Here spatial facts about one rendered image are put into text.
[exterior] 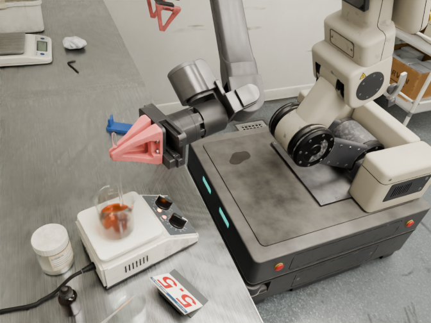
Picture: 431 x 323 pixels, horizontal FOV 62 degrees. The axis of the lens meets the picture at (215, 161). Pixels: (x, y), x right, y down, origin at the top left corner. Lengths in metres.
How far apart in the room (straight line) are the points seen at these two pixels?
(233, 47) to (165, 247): 0.38
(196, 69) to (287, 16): 1.85
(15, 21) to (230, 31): 1.09
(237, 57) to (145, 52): 1.54
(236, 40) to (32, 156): 0.58
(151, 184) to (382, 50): 0.79
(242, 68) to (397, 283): 1.41
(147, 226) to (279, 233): 0.72
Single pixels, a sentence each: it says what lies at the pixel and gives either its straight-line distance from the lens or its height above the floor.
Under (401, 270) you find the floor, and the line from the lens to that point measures 1.91.
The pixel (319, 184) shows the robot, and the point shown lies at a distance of 1.52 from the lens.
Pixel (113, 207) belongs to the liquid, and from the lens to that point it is 0.66.
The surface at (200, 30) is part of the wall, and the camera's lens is 2.21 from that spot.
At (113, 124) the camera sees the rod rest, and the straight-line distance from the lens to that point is 1.04.
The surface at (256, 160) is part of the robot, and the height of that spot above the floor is 0.36.
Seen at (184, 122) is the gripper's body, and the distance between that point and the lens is 0.57.
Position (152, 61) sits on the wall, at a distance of 2.20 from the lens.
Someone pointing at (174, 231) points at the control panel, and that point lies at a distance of 0.70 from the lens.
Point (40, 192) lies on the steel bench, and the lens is 0.89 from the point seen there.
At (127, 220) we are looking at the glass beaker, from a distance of 0.62.
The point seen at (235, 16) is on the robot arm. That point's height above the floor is 1.14.
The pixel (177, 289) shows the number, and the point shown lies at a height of 0.77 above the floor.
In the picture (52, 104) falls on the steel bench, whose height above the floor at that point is 0.75.
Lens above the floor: 1.37
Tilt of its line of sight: 41 degrees down
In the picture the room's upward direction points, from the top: 7 degrees clockwise
